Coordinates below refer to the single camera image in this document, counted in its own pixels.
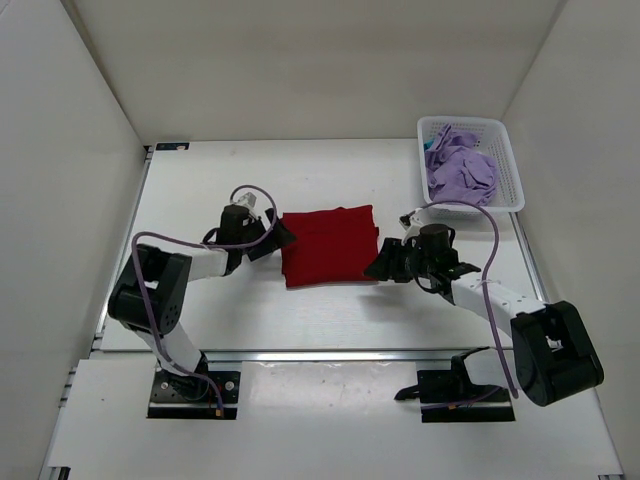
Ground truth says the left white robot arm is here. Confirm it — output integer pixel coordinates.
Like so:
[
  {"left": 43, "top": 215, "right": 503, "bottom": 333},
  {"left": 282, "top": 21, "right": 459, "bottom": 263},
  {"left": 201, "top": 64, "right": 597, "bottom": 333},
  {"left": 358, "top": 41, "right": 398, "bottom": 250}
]
[{"left": 108, "top": 204, "right": 296, "bottom": 400}]

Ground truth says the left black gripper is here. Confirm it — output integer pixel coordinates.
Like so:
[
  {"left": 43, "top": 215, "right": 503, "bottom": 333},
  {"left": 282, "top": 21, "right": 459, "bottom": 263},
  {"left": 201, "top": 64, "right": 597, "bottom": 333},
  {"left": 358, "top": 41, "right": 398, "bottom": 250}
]
[{"left": 238, "top": 208, "right": 296, "bottom": 261}]

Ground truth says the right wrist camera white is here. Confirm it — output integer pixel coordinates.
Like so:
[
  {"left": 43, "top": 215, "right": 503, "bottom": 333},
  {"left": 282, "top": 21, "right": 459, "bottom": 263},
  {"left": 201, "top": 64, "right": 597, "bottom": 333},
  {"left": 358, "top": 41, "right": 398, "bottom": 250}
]
[{"left": 399, "top": 210, "right": 424, "bottom": 243}]

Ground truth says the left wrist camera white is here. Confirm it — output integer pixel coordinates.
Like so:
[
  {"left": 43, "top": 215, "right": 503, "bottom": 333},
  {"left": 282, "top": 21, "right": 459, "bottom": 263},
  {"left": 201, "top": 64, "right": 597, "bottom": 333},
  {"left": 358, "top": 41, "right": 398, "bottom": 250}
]
[{"left": 235, "top": 192, "right": 257, "bottom": 209}]

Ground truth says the red t shirt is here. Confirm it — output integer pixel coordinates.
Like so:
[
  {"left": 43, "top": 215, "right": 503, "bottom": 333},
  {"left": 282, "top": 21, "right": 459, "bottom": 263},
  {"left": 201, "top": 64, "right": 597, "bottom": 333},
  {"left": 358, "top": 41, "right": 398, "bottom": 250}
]
[{"left": 282, "top": 205, "right": 379, "bottom": 289}]

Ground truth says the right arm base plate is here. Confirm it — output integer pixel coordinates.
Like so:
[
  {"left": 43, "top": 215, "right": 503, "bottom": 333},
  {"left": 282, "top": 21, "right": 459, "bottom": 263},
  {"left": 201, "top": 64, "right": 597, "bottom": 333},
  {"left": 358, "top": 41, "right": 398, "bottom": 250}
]
[{"left": 394, "top": 370, "right": 516, "bottom": 423}]

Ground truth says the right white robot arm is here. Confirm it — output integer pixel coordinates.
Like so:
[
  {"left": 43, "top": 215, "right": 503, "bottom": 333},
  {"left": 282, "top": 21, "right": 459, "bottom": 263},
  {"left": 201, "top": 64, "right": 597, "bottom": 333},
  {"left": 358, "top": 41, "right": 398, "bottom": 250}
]
[{"left": 364, "top": 219, "right": 605, "bottom": 406}]

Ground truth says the small label sticker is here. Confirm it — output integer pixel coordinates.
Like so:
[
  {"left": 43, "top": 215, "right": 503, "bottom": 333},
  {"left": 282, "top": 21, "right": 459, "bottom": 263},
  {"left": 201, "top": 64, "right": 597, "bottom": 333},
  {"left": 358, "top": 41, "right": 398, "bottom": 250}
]
[{"left": 155, "top": 142, "right": 190, "bottom": 151}]

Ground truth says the lilac t shirt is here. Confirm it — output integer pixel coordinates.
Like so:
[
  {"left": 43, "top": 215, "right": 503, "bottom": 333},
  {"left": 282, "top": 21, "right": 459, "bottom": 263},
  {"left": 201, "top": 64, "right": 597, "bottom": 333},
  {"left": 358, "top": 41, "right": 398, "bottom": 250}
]
[{"left": 425, "top": 124, "right": 497, "bottom": 207}]

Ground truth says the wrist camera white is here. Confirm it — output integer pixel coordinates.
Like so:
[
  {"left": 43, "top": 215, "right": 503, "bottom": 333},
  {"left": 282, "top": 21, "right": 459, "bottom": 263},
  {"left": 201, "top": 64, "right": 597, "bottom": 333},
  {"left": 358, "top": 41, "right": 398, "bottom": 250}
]
[
  {"left": 399, "top": 210, "right": 424, "bottom": 243},
  {"left": 235, "top": 192, "right": 257, "bottom": 209}
]

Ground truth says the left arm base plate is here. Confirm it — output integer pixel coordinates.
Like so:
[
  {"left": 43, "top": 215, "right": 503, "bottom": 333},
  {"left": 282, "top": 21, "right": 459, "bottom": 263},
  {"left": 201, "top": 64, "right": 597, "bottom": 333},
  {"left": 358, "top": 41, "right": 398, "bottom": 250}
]
[{"left": 147, "top": 366, "right": 241, "bottom": 421}]

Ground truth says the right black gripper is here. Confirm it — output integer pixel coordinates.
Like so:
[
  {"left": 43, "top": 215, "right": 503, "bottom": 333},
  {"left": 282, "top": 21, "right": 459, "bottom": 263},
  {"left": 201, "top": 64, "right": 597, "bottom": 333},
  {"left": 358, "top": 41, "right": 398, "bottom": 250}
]
[{"left": 365, "top": 238, "right": 436, "bottom": 284}]

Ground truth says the white plastic basket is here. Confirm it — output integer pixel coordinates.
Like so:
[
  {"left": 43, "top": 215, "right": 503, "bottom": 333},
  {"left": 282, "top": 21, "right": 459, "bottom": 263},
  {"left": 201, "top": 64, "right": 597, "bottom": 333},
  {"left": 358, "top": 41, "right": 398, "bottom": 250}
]
[{"left": 417, "top": 115, "right": 525, "bottom": 216}]

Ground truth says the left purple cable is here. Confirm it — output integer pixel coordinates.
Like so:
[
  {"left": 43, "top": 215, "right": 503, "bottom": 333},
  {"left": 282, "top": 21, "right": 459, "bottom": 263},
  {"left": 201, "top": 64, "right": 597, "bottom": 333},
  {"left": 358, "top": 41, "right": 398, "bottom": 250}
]
[{"left": 131, "top": 184, "right": 279, "bottom": 416}]

